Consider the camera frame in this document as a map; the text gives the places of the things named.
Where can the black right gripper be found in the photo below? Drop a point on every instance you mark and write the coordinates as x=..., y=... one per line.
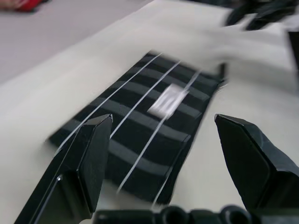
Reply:
x=261, y=11

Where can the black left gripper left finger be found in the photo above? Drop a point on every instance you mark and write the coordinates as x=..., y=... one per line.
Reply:
x=70, y=177

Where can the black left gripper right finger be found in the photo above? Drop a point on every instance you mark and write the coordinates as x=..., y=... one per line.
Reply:
x=257, y=168

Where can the black white-grid zipper pouch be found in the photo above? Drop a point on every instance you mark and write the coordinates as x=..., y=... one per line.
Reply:
x=151, y=130

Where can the red object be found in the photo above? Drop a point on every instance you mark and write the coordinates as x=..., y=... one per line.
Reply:
x=28, y=5

